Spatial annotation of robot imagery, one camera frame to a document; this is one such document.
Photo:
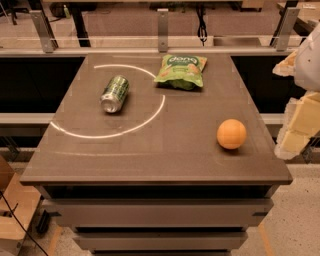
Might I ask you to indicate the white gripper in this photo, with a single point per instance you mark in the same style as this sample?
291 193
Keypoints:
308 65

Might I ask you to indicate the green soda can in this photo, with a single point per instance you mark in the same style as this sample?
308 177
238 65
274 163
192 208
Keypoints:
114 94

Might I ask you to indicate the orange ball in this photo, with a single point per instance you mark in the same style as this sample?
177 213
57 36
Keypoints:
231 134

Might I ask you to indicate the green chip bag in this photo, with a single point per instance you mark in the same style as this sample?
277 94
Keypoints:
181 71

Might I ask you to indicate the grey table drawer cabinet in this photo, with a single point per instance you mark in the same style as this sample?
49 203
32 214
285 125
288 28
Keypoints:
161 226

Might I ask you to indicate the green spray bottle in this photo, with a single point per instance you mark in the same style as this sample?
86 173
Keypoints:
66 12

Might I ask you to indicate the wooden box on floor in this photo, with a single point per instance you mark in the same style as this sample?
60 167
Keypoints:
17 208

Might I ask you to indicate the right metal rail bracket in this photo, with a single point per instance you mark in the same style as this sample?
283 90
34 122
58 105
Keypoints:
286 26

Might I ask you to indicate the metal rail bracket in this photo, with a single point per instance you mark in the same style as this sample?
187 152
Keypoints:
162 29
286 26
44 31

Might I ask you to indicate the middle metal rail bracket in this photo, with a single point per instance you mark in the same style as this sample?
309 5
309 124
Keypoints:
162 29

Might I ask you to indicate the left metal rail bracket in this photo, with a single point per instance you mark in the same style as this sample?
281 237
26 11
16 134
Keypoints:
44 31

